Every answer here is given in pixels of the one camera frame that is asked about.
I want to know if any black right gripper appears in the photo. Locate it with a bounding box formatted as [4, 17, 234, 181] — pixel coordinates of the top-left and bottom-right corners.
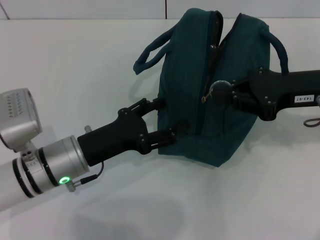
[209, 67, 320, 121]

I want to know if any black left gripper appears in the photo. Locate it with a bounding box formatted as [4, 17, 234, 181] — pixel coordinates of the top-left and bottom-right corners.
[76, 97, 190, 168]

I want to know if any dark teal fabric lunch bag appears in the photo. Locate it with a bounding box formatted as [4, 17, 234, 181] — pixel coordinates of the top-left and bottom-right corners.
[132, 7, 290, 169]

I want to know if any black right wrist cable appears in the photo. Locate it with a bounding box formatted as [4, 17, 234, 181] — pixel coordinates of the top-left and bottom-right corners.
[303, 117, 320, 129]

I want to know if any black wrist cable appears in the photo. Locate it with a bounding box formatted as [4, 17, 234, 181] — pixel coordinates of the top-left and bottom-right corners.
[66, 161, 105, 193]
[303, 117, 320, 129]

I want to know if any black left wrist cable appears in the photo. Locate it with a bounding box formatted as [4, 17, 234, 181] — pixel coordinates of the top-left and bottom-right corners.
[66, 161, 105, 193]

